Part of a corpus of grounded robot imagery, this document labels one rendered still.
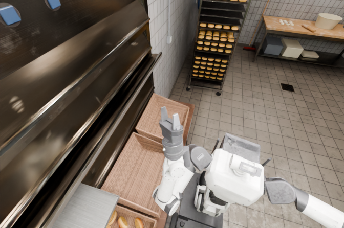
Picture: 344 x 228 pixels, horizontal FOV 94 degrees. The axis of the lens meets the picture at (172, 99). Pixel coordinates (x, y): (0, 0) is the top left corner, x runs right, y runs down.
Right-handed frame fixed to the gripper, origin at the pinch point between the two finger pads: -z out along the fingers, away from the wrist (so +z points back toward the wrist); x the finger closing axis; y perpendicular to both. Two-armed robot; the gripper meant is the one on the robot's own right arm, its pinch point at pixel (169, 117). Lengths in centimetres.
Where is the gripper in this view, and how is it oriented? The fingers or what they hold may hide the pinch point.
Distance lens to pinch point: 62.7
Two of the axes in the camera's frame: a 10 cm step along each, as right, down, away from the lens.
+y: -8.1, 3.0, -5.0
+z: 1.0, 9.1, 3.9
